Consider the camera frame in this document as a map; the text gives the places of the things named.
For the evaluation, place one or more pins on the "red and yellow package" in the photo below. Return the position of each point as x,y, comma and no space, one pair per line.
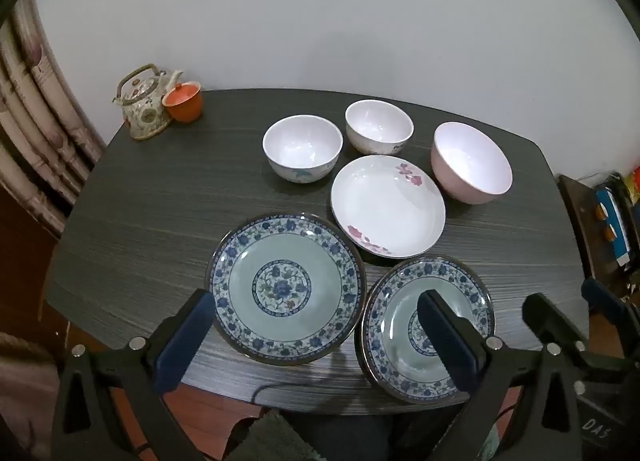
634,186

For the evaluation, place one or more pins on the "large blue patterned plate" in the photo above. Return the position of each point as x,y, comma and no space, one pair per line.
280,286

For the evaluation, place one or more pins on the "green cloth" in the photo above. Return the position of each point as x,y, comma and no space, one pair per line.
265,436

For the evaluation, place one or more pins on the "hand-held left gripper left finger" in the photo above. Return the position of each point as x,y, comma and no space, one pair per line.
182,346

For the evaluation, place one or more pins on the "orange lidded cup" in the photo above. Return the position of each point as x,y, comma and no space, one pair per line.
185,106

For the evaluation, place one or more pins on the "floral ceramic teapot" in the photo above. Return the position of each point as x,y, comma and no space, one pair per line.
145,116

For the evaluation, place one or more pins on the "dark wooden side cabinet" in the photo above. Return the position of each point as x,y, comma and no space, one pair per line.
575,221

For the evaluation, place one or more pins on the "blue and white box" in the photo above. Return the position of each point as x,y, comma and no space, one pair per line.
612,226

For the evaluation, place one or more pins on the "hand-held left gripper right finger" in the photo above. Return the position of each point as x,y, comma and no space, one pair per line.
450,346

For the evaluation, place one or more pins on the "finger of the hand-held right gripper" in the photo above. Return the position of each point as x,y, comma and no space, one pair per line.
602,298
547,316

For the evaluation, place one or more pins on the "white plate with pink flowers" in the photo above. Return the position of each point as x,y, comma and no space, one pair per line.
387,201

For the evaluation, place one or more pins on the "pink bowl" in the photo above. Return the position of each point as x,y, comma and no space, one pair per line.
470,161

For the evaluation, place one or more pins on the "white bowl with blue print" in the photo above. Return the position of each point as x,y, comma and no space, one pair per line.
300,146

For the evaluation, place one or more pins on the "small blue patterned plate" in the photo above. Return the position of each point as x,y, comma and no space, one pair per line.
395,321

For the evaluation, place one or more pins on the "brown fuzzy cloth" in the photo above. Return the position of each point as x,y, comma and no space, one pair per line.
25,391

